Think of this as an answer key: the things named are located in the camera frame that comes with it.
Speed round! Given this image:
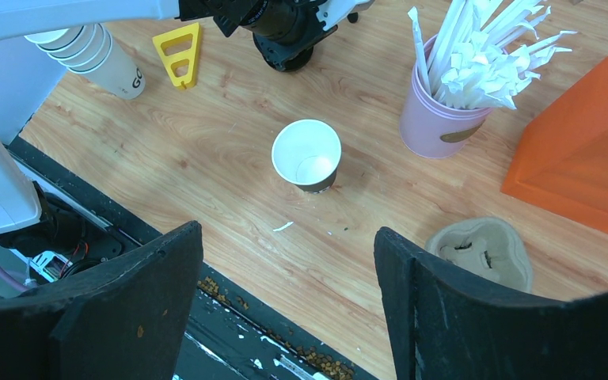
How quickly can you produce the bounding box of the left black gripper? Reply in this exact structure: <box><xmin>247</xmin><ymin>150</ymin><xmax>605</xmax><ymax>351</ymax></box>
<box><xmin>177</xmin><ymin>0</ymin><xmax>376</xmax><ymax>74</ymax></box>

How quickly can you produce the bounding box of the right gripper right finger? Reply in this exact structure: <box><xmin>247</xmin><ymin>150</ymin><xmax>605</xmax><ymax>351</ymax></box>
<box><xmin>374</xmin><ymin>227</ymin><xmax>608</xmax><ymax>379</ymax></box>

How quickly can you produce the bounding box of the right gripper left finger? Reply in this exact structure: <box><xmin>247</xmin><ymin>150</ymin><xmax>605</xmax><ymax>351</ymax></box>
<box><xmin>0</xmin><ymin>221</ymin><xmax>203</xmax><ymax>379</ymax></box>

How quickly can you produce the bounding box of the black paper coffee cup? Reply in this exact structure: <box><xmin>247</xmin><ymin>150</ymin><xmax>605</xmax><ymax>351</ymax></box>
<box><xmin>271</xmin><ymin>119</ymin><xmax>342</xmax><ymax>194</ymax></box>

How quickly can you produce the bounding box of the cardboard cup carrier tray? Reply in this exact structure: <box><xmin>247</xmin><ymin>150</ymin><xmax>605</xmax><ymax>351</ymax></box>
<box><xmin>424</xmin><ymin>217</ymin><xmax>534</xmax><ymax>293</ymax></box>

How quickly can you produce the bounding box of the yellow triangular plastic stand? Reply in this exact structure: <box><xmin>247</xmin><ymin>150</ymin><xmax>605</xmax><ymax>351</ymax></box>
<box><xmin>151</xmin><ymin>22</ymin><xmax>203</xmax><ymax>89</ymax></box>

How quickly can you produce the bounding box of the pink straw holder cup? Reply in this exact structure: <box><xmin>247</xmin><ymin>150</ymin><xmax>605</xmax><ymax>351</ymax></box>
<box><xmin>398</xmin><ymin>33</ymin><xmax>494</xmax><ymax>160</ymax></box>

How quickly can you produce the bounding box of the bundle of wrapped straws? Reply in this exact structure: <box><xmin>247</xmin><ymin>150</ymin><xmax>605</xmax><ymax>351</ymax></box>
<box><xmin>408</xmin><ymin>1</ymin><xmax>570</xmax><ymax>110</ymax></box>

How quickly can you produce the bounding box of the stack of paper cups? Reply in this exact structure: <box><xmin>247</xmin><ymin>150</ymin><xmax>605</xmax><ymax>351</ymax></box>
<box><xmin>25</xmin><ymin>23</ymin><xmax>146</xmax><ymax>100</ymax></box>

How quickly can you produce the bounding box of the orange paper bag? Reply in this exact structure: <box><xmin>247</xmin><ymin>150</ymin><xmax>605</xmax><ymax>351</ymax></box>
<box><xmin>501</xmin><ymin>56</ymin><xmax>608</xmax><ymax>234</ymax></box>

